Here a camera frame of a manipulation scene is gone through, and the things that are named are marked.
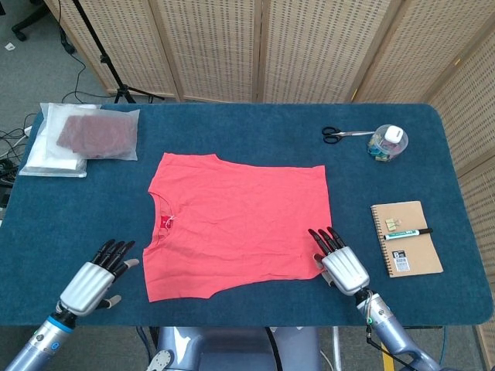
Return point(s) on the kraft spiral notebook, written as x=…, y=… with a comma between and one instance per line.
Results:
x=414, y=255

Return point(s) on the black office chair base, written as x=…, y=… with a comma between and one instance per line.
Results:
x=29, y=21

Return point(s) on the plastic bag with white garment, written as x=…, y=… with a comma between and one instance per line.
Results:
x=50, y=164

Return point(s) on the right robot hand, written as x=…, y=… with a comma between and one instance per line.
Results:
x=346, y=268

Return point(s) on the plastic bag with maroon garment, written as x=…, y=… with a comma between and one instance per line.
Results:
x=96, y=135

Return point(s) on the green white marker pen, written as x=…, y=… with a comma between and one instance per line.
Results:
x=406, y=233

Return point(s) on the red t-shirt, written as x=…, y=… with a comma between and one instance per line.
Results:
x=239, y=224

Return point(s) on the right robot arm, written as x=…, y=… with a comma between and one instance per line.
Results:
x=390, y=328

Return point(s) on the white paper scrap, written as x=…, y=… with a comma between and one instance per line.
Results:
x=9, y=46

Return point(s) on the wicker folding screen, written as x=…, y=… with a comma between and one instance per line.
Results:
x=216, y=46

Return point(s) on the clear jar of binder clips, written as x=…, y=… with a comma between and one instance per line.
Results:
x=381, y=152

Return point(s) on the blue-grey robot torso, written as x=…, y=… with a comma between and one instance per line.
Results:
x=232, y=348

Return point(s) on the blue carpet table cover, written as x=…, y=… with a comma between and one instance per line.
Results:
x=251, y=131

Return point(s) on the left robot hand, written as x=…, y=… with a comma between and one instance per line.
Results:
x=85, y=286

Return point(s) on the black tripod stand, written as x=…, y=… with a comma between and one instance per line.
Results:
x=103, y=60

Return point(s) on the white earbuds case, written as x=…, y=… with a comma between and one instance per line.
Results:
x=393, y=134

